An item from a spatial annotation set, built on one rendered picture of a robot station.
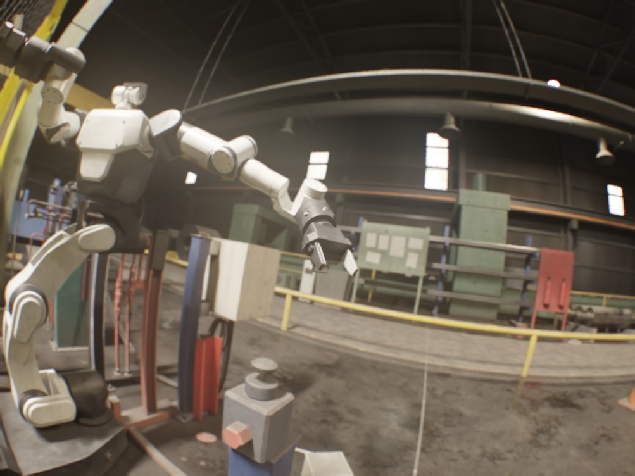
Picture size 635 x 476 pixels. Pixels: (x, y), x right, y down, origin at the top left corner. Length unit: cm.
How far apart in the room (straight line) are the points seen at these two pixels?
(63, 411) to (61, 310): 110
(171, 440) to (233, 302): 75
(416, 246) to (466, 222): 294
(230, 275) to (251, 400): 89
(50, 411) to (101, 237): 62
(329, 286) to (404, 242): 186
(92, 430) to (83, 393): 15
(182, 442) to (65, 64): 139
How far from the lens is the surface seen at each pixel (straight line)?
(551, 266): 641
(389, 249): 578
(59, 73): 68
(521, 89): 399
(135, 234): 103
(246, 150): 78
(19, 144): 291
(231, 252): 130
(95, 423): 118
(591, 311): 724
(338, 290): 574
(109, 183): 92
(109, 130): 96
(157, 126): 93
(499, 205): 866
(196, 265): 127
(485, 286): 824
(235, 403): 50
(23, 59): 68
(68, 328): 213
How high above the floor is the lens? 93
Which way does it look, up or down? 5 degrees up
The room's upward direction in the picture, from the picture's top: 10 degrees clockwise
